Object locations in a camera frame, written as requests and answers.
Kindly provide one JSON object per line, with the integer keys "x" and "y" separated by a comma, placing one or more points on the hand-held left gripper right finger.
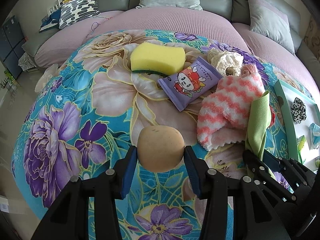
{"x": 193, "y": 172}

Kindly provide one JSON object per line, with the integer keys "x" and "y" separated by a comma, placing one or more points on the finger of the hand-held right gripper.
{"x": 272, "y": 161}
{"x": 260, "y": 170}

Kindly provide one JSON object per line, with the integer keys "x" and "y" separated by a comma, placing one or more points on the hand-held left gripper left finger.
{"x": 127, "y": 175}

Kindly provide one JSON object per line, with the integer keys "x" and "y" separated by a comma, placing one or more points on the green tissue packet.
{"x": 302, "y": 145}

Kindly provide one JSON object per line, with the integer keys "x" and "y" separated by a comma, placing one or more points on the green cloth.
{"x": 257, "y": 125}

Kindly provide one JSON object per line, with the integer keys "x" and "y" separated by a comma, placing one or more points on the teal cardboard box lid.
{"x": 287, "y": 122}

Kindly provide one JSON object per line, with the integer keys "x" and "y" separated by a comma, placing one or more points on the brown potato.
{"x": 160, "y": 147}

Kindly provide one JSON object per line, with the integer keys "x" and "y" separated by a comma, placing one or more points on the blue face mask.
{"x": 315, "y": 135}

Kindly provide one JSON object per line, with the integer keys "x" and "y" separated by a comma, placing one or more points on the leopard print scrunchie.
{"x": 298, "y": 110}

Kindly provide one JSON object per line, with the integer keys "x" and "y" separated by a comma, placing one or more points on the pink white striped fuzzy cloth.
{"x": 225, "y": 110}

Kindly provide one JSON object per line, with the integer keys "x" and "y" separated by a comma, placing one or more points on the purple wipes packet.
{"x": 190, "y": 85}

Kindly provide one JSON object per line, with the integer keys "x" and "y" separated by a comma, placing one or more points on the yellow sponge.
{"x": 157, "y": 57}

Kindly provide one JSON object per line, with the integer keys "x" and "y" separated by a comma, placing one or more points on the floral blanket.
{"x": 82, "y": 100}

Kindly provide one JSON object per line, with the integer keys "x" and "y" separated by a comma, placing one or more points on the cream crochet scrunchie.
{"x": 220, "y": 60}

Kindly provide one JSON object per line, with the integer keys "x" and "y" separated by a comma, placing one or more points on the grey pillow with pink band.
{"x": 270, "y": 22}

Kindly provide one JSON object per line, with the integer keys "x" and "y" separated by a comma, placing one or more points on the white lace cloth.
{"x": 27, "y": 61}

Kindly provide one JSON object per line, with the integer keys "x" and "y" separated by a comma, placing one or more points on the pink sofa seat cover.
{"x": 162, "y": 20}

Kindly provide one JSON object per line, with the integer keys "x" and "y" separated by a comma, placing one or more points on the blue grey cabinet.
{"x": 12, "y": 47}

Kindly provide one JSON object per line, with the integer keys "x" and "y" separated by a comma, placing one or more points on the black white patterned pillow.
{"x": 78, "y": 8}

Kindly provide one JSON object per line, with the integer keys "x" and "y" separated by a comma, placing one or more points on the white photo frames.
{"x": 53, "y": 6}

